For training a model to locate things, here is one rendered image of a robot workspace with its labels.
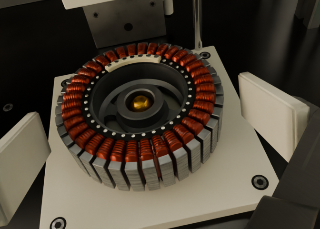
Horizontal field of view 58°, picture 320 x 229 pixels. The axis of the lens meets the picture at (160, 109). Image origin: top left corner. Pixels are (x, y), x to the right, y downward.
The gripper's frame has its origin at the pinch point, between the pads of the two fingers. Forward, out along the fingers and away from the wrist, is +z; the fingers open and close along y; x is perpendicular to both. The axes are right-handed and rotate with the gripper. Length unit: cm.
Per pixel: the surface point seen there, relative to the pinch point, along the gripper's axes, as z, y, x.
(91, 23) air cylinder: 13.0, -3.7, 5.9
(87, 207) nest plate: -1.3, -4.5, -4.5
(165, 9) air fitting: 14.3, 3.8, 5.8
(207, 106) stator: -0.5, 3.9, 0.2
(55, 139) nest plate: 3.7, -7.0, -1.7
